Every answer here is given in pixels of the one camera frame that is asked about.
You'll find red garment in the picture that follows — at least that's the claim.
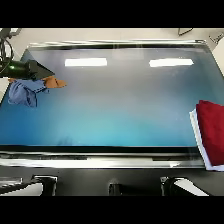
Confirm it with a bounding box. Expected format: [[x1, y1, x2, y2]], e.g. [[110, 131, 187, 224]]
[[195, 99, 224, 167]]

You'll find blue garment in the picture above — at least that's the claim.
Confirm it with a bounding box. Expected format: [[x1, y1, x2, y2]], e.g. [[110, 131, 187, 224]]
[[7, 79, 51, 108]]

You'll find silver frame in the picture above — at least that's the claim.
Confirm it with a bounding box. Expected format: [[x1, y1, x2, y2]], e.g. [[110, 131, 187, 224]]
[[0, 150, 208, 197]]

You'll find black cable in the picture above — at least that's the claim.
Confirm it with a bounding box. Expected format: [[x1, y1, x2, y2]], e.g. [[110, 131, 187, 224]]
[[0, 28, 15, 75]]

